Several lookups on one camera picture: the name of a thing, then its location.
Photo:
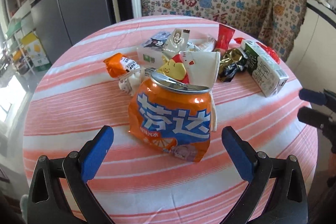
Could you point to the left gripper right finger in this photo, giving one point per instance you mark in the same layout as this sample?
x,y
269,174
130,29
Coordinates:
x,y
287,202

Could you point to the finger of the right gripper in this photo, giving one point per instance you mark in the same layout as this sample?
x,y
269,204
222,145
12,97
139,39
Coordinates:
x,y
320,121
325,98

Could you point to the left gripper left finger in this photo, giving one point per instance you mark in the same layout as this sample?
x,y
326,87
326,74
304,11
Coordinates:
x,y
47,201

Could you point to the white green milk carton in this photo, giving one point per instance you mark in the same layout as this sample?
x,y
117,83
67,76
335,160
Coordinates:
x,y
267,74

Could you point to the red plastic bag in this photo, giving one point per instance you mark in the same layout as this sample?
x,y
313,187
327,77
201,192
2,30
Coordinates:
x,y
267,49

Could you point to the gold black foil wrapper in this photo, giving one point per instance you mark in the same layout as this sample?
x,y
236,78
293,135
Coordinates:
x,y
232,62

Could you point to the red snack sachet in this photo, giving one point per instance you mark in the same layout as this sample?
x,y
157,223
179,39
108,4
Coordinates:
x,y
225,34

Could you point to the white paper cup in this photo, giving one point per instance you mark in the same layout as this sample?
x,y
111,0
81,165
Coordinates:
x,y
202,70

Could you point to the small cream candy wrapper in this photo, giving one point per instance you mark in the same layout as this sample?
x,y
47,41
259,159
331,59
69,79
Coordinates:
x,y
207,45

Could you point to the crushed orange Fanta can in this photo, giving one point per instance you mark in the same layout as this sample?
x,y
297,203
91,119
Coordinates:
x,y
172,117

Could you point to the orange white plastic bag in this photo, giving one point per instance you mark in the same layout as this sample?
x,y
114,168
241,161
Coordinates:
x,y
129,73

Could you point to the yellow cartoon snack wrapper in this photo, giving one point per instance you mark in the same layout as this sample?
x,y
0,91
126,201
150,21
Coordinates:
x,y
174,68

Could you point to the Kuromi plastic box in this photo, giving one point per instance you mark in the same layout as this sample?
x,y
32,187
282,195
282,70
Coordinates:
x,y
150,52

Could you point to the white milk powder sachet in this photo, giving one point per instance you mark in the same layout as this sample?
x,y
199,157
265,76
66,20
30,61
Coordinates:
x,y
177,41

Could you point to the white counter cabinet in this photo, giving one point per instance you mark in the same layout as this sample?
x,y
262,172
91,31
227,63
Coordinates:
x,y
312,59

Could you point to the pink striped tablecloth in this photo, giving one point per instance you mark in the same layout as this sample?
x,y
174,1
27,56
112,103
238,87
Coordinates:
x,y
138,183

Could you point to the yellow cardboard box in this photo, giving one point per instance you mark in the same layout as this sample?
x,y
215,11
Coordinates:
x,y
36,52

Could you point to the green storage rack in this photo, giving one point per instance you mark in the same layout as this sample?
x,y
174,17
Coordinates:
x,y
15,49

